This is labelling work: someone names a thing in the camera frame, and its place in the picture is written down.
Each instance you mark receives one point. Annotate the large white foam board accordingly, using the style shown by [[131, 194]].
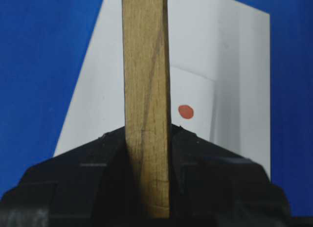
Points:
[[222, 40]]

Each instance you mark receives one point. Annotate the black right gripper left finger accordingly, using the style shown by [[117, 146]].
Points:
[[84, 187]]

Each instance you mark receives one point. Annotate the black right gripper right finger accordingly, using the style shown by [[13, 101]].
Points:
[[214, 187]]

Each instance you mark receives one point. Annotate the wooden mallet hammer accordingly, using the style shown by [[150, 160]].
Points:
[[147, 102]]

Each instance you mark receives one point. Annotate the small white raised block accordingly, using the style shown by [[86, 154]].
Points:
[[196, 91]]

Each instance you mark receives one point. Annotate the red dot mark right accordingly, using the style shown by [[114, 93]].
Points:
[[186, 111]]

